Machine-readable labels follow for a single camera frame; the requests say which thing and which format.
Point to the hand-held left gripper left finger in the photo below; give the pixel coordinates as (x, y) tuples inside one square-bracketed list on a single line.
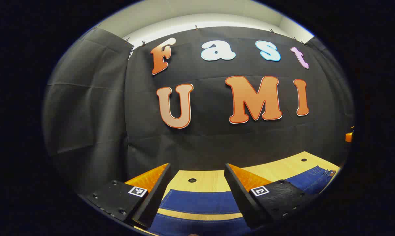
[(156, 196)]

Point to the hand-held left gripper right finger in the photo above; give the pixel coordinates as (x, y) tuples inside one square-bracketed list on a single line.
[(238, 196)]

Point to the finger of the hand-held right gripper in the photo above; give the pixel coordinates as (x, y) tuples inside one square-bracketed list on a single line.
[(350, 136)]

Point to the blue denim jeans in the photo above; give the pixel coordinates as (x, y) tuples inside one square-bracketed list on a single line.
[(200, 201)]

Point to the black backdrop cloth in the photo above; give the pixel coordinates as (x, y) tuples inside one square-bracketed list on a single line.
[(217, 141)]

